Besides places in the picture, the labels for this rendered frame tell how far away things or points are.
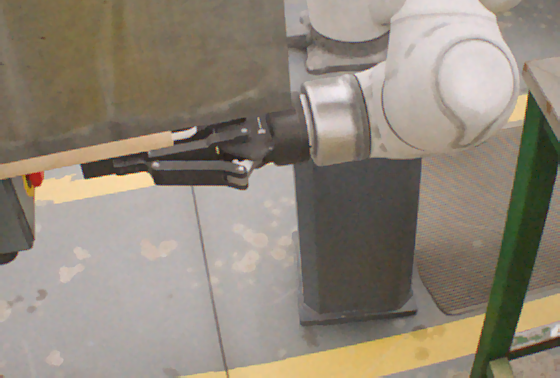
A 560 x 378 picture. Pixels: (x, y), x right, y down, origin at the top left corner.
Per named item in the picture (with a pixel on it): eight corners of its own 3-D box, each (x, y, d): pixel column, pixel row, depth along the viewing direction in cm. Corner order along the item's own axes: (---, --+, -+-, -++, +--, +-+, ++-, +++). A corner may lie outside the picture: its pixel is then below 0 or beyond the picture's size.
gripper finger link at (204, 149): (251, 150, 94) (254, 160, 93) (146, 171, 92) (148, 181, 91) (248, 124, 91) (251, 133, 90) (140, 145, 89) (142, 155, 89)
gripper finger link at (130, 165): (162, 160, 92) (164, 181, 90) (115, 169, 91) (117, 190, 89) (160, 150, 91) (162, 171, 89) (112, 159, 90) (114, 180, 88)
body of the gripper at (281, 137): (314, 179, 93) (225, 195, 92) (298, 123, 99) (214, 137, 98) (313, 127, 87) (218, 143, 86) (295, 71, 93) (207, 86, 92)
